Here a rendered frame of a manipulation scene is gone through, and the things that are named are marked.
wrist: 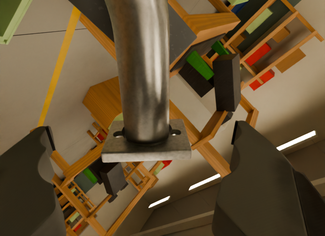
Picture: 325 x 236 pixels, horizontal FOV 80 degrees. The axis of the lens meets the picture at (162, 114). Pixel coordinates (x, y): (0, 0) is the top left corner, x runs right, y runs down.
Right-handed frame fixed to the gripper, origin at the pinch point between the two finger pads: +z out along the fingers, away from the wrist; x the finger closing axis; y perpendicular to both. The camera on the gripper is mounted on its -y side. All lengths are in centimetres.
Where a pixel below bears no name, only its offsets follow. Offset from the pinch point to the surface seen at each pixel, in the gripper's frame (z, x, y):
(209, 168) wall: 586, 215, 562
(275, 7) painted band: 525, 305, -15
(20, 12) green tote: 16.1, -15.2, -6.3
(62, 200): 583, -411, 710
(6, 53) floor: 146, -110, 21
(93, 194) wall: 692, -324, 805
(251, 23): 502, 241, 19
